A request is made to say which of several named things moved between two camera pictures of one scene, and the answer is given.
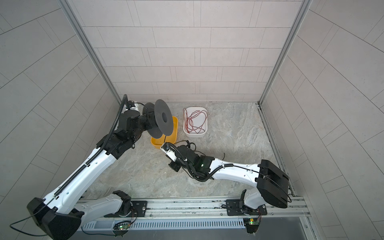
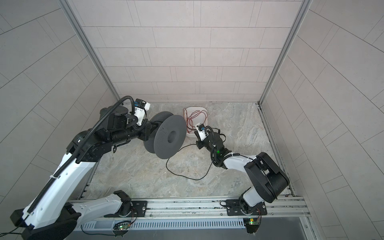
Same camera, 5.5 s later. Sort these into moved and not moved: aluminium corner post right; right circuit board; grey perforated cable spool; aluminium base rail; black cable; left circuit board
Moved: black cable; grey perforated cable spool
Not moved: aluminium base rail; left circuit board; aluminium corner post right; right circuit board
